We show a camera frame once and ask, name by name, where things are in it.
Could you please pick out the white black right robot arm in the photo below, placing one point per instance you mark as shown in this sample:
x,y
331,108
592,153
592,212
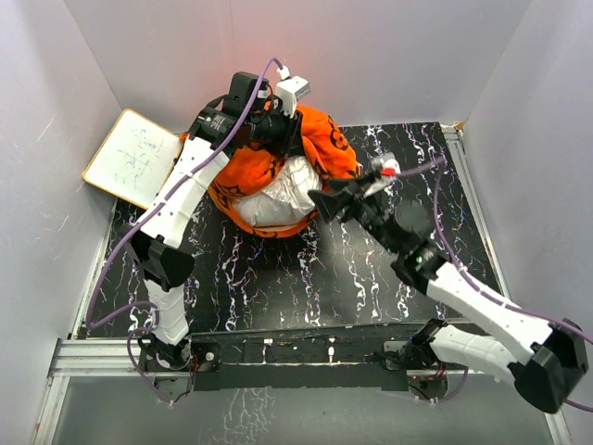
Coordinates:
x,y
544,360

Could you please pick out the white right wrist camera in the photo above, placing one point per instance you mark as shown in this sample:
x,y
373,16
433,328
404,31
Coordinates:
x,y
383,172

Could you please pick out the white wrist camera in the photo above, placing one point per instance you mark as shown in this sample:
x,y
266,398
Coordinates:
x,y
290,89
383,172

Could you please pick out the orange patterned plush pillowcase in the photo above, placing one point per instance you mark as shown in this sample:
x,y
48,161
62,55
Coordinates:
x,y
252,167

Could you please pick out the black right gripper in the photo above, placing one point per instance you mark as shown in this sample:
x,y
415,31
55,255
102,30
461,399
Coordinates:
x,y
351,197

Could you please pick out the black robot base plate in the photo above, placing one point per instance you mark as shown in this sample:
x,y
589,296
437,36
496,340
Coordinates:
x,y
347,356

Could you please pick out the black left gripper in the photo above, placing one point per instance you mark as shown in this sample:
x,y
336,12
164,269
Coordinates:
x,y
289,143

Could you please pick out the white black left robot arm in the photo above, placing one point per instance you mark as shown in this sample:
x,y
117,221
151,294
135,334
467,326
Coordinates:
x,y
251,111

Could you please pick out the small white dry-erase board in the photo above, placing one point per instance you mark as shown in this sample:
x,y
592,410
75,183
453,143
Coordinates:
x,y
134,160

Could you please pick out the white pillow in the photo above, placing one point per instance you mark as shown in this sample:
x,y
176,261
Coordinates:
x,y
285,201

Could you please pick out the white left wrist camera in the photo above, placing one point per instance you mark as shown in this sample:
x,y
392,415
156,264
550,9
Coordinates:
x,y
290,89

